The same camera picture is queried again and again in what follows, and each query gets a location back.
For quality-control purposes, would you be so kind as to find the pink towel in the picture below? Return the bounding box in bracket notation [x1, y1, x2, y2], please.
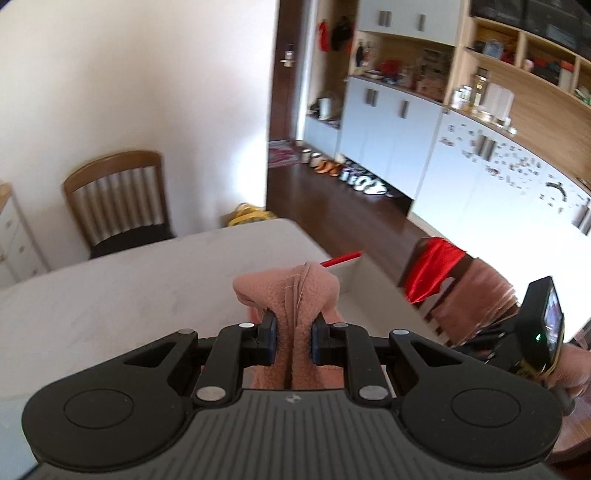
[232, 261, 345, 391]

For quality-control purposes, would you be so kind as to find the person's right hand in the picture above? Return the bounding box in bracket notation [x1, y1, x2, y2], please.
[549, 344, 591, 398]

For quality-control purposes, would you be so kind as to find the white container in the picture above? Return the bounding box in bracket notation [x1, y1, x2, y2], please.
[485, 83, 515, 125]

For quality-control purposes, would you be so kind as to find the patterned door mat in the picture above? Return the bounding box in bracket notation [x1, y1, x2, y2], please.
[268, 141, 305, 169]

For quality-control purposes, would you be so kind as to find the red cloth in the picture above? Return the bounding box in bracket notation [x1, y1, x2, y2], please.
[404, 237, 467, 305]

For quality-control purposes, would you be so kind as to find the yellow plastic bag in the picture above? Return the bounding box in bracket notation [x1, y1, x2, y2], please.
[225, 203, 277, 228]

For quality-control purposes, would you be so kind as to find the white cardboard box red rim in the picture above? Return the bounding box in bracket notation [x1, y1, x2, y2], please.
[249, 250, 451, 370]

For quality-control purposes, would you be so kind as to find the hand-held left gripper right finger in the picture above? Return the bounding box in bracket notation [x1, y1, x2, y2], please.
[310, 318, 462, 407]

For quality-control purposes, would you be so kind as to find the brown door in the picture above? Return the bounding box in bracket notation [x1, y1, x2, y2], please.
[267, 0, 308, 145]

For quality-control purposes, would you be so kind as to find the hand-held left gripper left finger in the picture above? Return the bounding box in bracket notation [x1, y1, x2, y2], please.
[124, 310, 280, 408]

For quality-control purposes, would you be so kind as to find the black hanging bag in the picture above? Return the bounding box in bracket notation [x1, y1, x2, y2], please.
[332, 16, 355, 51]

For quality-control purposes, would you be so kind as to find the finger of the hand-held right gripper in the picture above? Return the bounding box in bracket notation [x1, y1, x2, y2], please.
[462, 320, 520, 361]

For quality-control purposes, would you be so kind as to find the white wall cabinet unit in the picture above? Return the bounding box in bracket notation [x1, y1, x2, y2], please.
[302, 0, 591, 259]

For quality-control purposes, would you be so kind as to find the wooden chair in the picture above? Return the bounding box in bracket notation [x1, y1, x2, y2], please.
[398, 236, 472, 344]
[62, 150, 178, 259]

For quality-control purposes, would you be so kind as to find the row of shoes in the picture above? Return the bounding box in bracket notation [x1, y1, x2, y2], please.
[300, 148, 402, 199]

